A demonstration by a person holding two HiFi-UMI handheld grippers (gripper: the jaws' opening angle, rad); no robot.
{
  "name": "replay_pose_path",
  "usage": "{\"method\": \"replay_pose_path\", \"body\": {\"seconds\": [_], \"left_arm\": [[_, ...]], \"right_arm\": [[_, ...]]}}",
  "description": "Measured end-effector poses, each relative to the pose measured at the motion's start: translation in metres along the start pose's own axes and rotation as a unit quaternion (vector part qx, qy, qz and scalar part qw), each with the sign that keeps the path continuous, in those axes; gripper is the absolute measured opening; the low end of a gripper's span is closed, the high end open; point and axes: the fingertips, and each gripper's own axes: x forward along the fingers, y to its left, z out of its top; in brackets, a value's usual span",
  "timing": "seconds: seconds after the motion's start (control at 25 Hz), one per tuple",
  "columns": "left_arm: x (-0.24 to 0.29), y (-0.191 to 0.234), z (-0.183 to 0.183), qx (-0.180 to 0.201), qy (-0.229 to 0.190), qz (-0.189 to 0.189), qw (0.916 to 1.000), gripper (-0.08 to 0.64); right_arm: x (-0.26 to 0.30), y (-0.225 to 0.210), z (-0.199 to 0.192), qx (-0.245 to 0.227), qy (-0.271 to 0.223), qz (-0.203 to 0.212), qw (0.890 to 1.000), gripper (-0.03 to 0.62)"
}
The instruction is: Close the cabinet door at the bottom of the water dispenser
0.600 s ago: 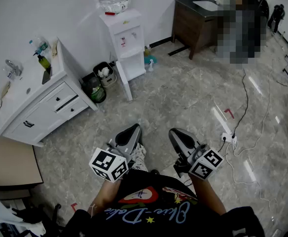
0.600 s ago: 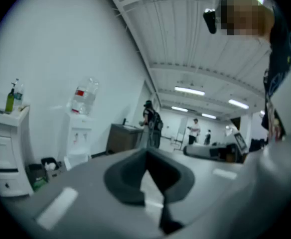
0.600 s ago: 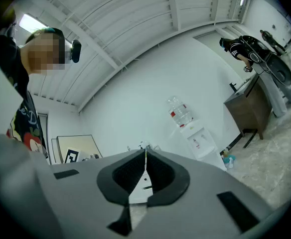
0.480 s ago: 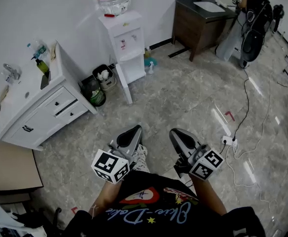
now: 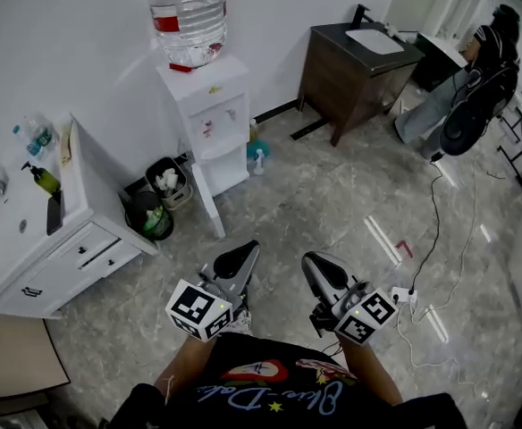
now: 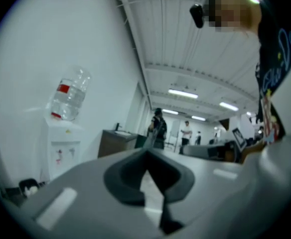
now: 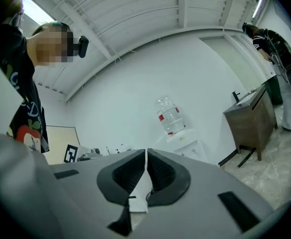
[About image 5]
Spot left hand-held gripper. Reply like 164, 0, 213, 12
165, 239, 261, 342

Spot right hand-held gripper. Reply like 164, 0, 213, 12
300, 251, 400, 346

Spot white water dispenser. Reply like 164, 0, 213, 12
155, 54, 252, 240

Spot person's left forearm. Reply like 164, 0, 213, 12
152, 331, 226, 395

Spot person's right forearm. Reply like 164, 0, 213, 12
334, 333, 406, 407

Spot white vanity cabinet with drawers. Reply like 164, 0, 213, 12
0, 113, 160, 320

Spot dark brown wooden vanity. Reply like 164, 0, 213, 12
297, 21, 425, 147

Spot clear plastic water bottle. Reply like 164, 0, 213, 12
24, 113, 60, 150
12, 124, 44, 161

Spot black box with white top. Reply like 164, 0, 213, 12
410, 31, 467, 93

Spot large clear water bottle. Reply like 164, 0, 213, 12
148, 0, 229, 73

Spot person's white patterned trousers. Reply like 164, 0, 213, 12
230, 306, 254, 337

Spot white power strip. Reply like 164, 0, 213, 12
390, 285, 420, 306

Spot red floor tape mark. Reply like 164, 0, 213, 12
394, 239, 417, 259

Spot beige waste bin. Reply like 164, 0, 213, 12
144, 156, 194, 212

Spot crumpled white tissue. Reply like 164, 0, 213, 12
154, 167, 181, 192

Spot black round waste bin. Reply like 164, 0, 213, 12
123, 189, 175, 242

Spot teal cloth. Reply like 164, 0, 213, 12
246, 138, 272, 163

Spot person's black printed t-shirt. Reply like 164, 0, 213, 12
116, 332, 470, 429

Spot black floor bar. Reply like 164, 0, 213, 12
290, 115, 332, 142

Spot black phone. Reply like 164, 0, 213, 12
46, 189, 64, 237

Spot thin wooden board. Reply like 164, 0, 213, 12
58, 120, 75, 168

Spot green pump bottle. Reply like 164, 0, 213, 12
21, 160, 63, 196

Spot white sink basin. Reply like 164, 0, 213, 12
345, 28, 406, 56

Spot beige wooden panel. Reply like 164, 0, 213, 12
0, 314, 72, 402

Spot small white item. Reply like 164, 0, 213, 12
383, 21, 408, 43

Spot black faucet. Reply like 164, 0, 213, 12
352, 3, 374, 29

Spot white cable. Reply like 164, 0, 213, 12
394, 301, 484, 391

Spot black power cable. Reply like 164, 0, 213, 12
410, 158, 444, 292

